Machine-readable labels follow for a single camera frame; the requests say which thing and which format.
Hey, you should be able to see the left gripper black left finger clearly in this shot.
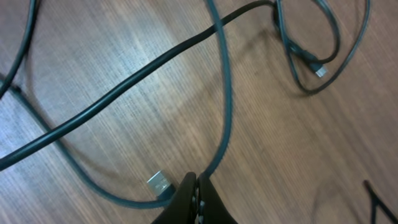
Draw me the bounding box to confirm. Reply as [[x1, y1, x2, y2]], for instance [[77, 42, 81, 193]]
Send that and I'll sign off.
[[152, 172, 197, 224]]

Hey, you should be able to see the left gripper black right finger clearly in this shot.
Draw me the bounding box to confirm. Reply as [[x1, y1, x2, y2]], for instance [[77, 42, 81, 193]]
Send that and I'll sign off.
[[198, 174, 237, 224]]

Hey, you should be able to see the black USB cable long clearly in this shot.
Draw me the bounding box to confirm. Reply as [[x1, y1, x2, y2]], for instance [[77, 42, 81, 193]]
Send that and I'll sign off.
[[0, 0, 234, 210]]

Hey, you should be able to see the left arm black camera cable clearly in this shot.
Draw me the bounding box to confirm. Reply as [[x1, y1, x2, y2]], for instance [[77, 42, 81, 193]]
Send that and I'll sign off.
[[0, 0, 276, 172]]

